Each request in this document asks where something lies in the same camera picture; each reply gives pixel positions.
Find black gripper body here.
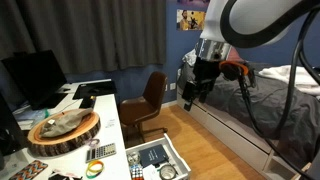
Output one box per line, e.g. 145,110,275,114
192,57,220,96

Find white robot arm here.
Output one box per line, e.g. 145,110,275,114
182,0,320,111

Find white open drawer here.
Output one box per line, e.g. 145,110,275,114
126,134,191,180

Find bed with grey duvet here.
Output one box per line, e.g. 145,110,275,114
176,48,320,180

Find pink pillow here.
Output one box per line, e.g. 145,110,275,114
227,47,242,61

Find basketball poster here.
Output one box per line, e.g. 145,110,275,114
176,9,206,31

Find brown leather chair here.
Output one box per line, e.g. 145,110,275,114
118,71,168,139

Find dark blue notebook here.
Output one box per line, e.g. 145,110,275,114
139,144,168,167

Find white chemistry paper stack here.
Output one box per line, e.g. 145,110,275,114
143,165,161,180

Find rubiks cube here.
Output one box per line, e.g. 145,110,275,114
130,166,144,180

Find black mouse pad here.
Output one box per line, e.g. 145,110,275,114
73,81,117,100

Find white blanket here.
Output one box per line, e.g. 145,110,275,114
258,64,320,97

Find black smartphone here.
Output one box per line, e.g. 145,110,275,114
80,96,96,109

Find grey calculator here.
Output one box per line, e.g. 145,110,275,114
86,143,116,163

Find dark grey curtain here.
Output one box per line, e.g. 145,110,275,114
0,0,166,73

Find grey cap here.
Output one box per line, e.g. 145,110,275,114
40,108,93,138

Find colourful rubber wristbands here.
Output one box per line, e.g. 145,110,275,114
86,160,104,179

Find round wooden log slab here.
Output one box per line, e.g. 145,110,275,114
27,109,101,157

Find black computer monitor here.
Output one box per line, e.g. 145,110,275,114
2,50,67,110

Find patterned phone case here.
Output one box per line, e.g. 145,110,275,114
9,160,48,180

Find orange cable strap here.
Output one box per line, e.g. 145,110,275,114
218,60,250,82

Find grey duct tape roll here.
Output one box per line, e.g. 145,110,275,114
159,165,177,180

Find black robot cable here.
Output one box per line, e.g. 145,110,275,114
237,6,320,180

